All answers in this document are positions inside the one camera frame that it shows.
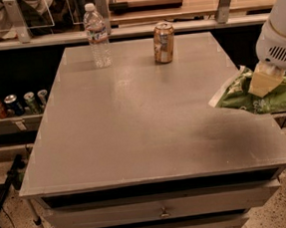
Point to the green soda can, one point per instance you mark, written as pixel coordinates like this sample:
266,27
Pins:
32,104

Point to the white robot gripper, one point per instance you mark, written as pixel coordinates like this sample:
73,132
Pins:
277,50

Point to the black tripod stand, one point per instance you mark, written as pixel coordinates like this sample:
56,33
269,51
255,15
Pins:
13,178

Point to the grey metal bracket right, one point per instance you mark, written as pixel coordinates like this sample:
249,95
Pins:
222,11

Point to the upper grey drawer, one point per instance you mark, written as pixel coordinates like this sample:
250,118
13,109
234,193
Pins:
164,206

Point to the green jalapeno chip bag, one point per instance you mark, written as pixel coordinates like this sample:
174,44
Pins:
234,94

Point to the silver soda can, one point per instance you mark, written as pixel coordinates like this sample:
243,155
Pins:
42,94

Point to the grey metal bracket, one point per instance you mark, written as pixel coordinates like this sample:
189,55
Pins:
102,7
17,19
222,11

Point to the gold soda can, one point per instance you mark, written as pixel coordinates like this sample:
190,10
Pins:
163,42

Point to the clear plastic water bottle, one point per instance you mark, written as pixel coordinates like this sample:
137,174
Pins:
97,34

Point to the white tripod leg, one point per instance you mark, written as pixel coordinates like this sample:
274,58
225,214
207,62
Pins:
39,221

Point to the grey side shelf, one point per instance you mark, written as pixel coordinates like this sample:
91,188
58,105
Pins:
15,124

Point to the grey metal bracket middle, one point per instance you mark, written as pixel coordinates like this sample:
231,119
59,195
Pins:
102,7

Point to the blue soda can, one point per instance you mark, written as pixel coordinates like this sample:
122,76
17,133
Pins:
14,104

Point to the grey metal bracket left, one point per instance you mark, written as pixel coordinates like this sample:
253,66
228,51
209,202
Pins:
17,19

